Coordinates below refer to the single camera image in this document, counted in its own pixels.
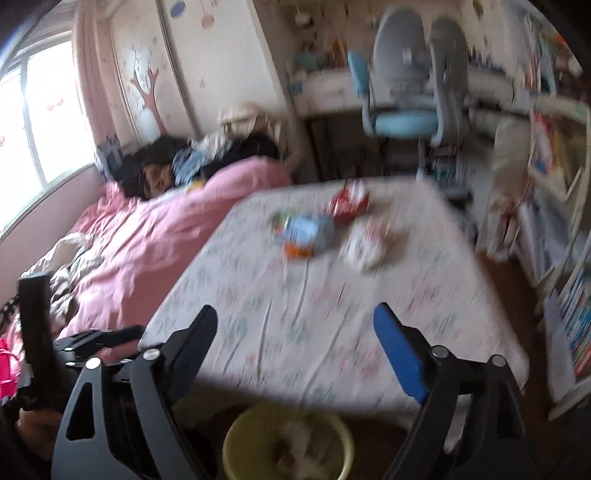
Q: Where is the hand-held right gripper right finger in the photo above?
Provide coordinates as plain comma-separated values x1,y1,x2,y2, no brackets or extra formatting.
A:
372,302,528,480

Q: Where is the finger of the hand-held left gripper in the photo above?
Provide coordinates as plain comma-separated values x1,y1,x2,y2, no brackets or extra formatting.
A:
65,348,141,386
53,325,147,354

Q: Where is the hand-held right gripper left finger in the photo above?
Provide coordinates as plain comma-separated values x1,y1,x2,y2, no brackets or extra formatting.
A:
51,305,219,480

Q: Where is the yellow waste bin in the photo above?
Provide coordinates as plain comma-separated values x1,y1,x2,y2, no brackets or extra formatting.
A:
222,403,356,480

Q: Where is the white tissue wad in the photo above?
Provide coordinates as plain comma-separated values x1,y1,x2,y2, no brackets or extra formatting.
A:
272,415,329,467

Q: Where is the magenta cloth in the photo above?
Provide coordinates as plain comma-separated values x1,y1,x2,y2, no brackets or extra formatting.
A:
0,336,26,400

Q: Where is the beige crumpled blanket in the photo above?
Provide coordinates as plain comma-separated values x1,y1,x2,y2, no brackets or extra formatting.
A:
25,232,108,326

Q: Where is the pink duvet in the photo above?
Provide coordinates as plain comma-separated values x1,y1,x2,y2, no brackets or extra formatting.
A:
46,156,293,344

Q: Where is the white plastic bag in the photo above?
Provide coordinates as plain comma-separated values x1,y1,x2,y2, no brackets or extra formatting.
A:
341,219,389,272

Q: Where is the curled orange peel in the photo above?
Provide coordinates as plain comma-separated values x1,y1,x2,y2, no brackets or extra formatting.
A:
283,241,315,260

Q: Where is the light blue printed packet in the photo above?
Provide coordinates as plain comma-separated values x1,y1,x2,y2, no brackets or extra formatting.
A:
269,209,337,256

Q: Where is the red snack packet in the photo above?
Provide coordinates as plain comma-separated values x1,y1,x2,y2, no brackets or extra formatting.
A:
324,181,371,223

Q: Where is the brown garment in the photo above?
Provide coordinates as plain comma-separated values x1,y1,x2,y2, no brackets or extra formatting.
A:
142,164,175,197

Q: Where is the black clothes pile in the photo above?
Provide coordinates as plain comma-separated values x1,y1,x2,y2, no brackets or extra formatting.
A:
113,131,283,200

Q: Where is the blue denim garment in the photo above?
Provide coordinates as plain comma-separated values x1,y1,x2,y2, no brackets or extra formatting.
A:
173,148,208,185

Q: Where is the white grey garment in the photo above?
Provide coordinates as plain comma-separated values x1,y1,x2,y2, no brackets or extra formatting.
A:
194,131,237,155

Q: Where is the window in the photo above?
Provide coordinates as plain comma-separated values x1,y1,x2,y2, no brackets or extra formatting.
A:
0,39,95,236

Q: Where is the white bookshelf with books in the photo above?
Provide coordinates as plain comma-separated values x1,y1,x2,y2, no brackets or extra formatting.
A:
478,11,591,422

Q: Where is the beige cloth bag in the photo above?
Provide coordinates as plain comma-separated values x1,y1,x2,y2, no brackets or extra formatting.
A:
218,104,283,139

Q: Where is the blue grey desk chair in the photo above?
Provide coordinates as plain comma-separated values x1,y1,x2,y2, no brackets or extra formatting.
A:
346,6,472,185

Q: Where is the white desk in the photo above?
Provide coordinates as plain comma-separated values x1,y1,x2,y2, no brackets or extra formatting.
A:
287,65,520,118

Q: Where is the white wardrobe with tree decal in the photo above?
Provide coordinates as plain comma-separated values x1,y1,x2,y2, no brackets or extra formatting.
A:
110,0,283,139

